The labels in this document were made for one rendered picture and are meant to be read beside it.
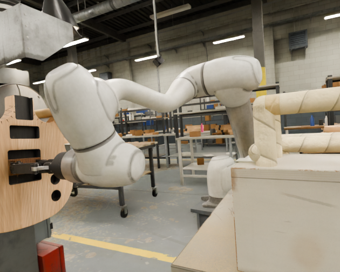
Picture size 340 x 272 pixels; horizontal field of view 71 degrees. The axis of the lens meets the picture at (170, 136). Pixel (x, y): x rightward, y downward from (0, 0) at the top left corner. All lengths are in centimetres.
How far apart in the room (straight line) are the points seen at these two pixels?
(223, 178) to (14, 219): 93
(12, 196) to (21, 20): 49
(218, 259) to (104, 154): 30
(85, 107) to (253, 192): 34
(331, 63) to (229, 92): 1097
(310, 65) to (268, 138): 1139
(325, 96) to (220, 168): 98
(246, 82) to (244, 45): 1126
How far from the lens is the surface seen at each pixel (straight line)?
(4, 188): 83
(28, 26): 81
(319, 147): 55
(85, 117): 50
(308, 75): 1170
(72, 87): 49
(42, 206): 90
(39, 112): 97
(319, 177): 38
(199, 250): 52
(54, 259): 141
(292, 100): 39
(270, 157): 40
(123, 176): 53
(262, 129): 39
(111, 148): 54
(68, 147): 118
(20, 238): 130
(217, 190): 135
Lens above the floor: 118
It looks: 3 degrees down
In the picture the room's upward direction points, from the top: 4 degrees counter-clockwise
